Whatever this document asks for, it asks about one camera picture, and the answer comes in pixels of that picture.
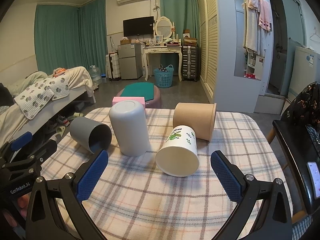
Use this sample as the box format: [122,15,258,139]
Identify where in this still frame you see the dark grey plastic cup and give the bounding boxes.
[69,116,112,154]

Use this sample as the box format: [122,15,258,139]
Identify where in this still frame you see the white hanging towel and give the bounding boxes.
[242,0,265,56]

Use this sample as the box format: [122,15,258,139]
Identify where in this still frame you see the brown kraft paper cup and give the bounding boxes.
[172,102,216,141]

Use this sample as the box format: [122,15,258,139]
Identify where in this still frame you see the black flat television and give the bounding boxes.
[123,16,154,37]

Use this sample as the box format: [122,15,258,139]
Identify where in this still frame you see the green curtain behind mirror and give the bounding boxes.
[160,0,200,39]

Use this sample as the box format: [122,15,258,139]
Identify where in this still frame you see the blue plastic laundry basket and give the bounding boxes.
[153,64,174,88]

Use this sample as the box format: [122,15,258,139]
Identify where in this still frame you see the plaid checked tablecloth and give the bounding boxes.
[39,107,293,240]

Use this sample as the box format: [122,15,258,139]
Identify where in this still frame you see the white washing machine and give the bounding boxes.
[287,47,319,102]

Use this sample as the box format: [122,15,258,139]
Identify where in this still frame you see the light grey plastic cup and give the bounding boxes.
[109,100,150,157]

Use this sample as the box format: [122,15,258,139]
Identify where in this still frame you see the pink hanging towel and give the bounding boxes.
[248,0,272,31]

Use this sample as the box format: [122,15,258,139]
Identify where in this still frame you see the small grey refrigerator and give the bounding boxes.
[118,43,143,80]

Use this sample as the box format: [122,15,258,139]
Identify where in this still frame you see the green curtain left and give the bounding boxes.
[34,0,107,74]

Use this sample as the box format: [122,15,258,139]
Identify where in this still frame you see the white printed paper cup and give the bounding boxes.
[155,125,200,177]

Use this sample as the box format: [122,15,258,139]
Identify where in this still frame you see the mauve round stool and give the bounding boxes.
[117,82,162,109]

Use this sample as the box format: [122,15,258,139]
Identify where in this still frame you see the leaf patterned white blanket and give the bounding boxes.
[14,76,69,120]

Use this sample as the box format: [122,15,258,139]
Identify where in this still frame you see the smartphone with lit screen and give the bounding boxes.
[307,161,320,199]

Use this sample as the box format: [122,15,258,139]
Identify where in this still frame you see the bed with beige bedding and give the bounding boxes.
[1,67,95,145]

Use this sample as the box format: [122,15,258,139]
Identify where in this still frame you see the oval vanity mirror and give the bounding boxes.
[154,16,174,40]

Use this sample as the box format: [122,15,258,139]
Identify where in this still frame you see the louvered wardrobe door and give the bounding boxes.
[198,0,219,99]

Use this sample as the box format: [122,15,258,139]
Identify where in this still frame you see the white suitcase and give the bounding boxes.
[106,53,121,80]

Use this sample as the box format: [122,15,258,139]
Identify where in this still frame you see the white dressing table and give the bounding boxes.
[143,46,183,82]

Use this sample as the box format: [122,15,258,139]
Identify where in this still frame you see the large water bottle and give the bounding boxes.
[89,65,101,85]

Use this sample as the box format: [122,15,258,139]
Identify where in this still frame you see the green seat cushion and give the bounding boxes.
[120,82,154,102]

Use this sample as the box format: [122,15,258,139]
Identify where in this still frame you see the black drawer storage tower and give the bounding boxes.
[181,46,200,81]

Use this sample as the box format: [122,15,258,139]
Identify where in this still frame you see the person's left hand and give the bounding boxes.
[3,194,29,229]

